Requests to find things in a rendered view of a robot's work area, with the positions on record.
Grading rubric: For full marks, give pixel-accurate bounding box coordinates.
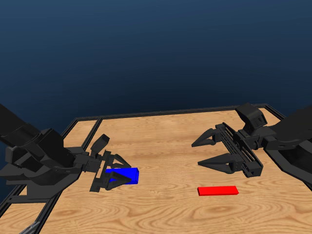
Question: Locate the blue hollow socket block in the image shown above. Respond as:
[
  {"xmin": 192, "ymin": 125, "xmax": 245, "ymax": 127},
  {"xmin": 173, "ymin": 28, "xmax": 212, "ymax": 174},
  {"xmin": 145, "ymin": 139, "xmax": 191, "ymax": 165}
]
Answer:
[{"xmin": 105, "ymin": 167, "xmax": 140, "ymax": 185}]

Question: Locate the thin red peg bar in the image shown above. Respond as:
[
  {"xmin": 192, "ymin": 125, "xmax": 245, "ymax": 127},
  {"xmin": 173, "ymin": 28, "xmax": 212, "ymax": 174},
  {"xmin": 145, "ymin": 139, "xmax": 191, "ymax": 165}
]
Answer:
[{"xmin": 197, "ymin": 185, "xmax": 240, "ymax": 197}]

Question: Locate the black table frame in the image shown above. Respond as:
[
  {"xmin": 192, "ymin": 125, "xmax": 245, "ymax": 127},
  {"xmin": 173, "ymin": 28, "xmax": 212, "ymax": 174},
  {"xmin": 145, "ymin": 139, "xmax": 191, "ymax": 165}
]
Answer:
[{"xmin": 0, "ymin": 104, "xmax": 286, "ymax": 234}]

